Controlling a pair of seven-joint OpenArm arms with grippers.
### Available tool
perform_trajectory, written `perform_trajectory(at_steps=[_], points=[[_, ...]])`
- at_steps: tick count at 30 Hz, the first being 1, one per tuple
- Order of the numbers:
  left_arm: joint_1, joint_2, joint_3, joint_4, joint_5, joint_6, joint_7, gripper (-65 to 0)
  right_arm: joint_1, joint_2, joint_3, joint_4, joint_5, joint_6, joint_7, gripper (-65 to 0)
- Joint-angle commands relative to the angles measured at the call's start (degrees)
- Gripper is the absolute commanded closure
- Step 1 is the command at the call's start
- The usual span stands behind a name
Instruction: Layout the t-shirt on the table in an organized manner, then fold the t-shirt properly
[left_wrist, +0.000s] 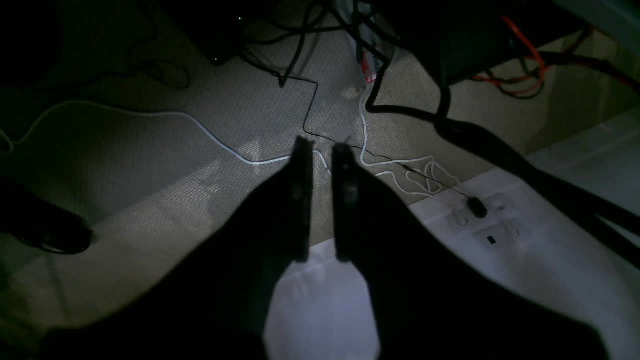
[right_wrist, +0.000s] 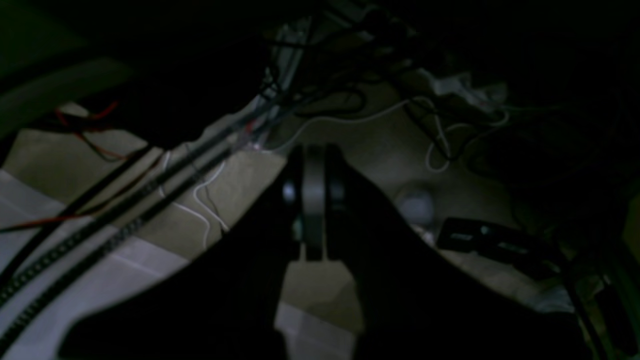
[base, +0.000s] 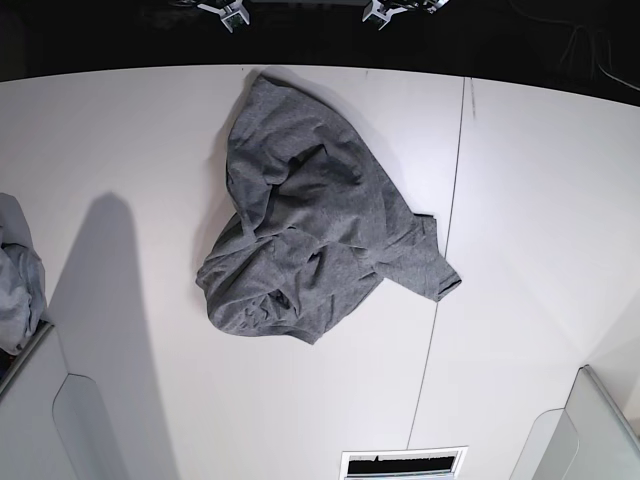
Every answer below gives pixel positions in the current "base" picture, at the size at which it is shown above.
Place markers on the dark grey t-shirt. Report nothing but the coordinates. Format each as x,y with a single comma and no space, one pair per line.
318,224

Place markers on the light grey clothes pile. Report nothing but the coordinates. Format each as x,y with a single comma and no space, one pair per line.
23,300

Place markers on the left white bin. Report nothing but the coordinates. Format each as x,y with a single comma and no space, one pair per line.
54,424

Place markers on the white bin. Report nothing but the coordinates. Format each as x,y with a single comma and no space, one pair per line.
54,424
589,438

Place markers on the right white bin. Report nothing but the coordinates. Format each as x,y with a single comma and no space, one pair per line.
589,438

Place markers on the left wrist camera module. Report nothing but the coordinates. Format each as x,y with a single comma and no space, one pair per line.
379,13

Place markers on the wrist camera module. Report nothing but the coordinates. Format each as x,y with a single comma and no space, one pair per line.
379,13
233,15

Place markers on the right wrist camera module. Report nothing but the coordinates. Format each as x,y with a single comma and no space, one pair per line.
233,15

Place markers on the white table cable slot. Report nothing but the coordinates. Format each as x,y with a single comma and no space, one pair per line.
417,464

